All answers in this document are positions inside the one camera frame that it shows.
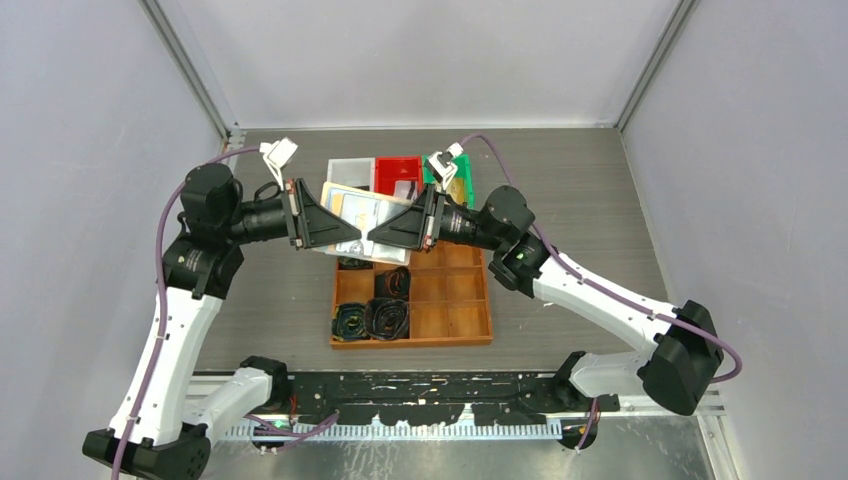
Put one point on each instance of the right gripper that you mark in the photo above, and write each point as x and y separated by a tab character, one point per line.
416	227

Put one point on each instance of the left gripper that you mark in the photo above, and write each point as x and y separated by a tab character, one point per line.
314	226

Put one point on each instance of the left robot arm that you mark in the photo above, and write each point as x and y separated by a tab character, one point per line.
155	434

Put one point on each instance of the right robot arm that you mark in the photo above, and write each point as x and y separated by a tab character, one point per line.
675	352

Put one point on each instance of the white card in red bin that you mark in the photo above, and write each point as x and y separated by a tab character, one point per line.
406	189

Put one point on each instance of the gold cards in green bin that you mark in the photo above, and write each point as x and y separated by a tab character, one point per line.
457	191

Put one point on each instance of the rolled belt top left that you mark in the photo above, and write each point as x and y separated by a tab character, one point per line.
345	263

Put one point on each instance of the rolled black belt middle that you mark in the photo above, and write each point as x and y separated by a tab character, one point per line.
394	284

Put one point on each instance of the red plastic bin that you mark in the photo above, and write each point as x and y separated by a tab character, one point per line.
388	170

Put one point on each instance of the white plastic bin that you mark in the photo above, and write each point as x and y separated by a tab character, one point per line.
357	173

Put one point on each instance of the green plastic bin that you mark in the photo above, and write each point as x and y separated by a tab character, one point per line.
464	171

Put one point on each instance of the wooden compartment tray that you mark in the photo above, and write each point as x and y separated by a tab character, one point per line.
448	303

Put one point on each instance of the large rolled black belt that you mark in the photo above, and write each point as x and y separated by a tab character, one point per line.
387	319

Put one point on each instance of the rolled belt bottom left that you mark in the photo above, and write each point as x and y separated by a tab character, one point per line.
348	323

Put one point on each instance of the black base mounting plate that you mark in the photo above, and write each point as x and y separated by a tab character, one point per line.
505	398

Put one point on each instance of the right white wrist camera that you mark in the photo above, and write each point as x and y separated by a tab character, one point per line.
442	167

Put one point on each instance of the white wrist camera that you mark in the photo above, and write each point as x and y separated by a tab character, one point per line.
277	155
442	167

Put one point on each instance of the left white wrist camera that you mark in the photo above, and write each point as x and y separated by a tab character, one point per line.
277	155

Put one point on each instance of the aluminium front rail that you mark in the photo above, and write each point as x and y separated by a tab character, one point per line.
272	430

